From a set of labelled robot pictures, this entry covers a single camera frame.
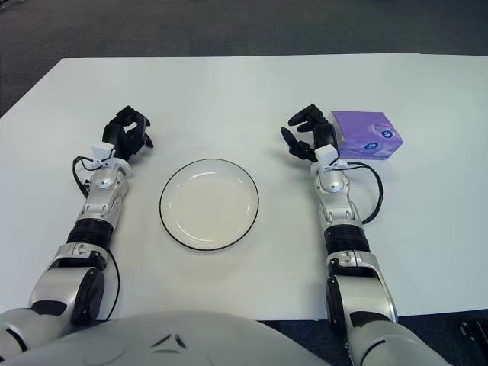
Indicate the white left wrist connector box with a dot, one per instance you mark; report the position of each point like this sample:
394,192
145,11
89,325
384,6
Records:
102,151

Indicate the silver robot torso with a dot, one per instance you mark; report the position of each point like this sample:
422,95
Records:
171,343

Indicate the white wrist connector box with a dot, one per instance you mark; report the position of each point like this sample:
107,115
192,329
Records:
102,151
326,153

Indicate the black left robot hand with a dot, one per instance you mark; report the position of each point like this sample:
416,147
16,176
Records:
124,135

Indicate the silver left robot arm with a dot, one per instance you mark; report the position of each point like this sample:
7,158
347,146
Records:
99,194

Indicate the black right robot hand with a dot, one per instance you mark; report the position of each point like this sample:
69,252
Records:
324,133

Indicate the purple tissue paper pack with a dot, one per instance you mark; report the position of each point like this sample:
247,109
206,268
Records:
366,129

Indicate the white plate with black rim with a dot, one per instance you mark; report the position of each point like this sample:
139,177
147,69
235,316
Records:
209,206

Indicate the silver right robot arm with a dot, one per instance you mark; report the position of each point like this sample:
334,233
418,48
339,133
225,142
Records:
339,206

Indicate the white right wrist connector box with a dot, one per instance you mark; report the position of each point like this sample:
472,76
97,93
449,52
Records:
326,153

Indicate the black object on floor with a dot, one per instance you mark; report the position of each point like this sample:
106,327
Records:
474,331

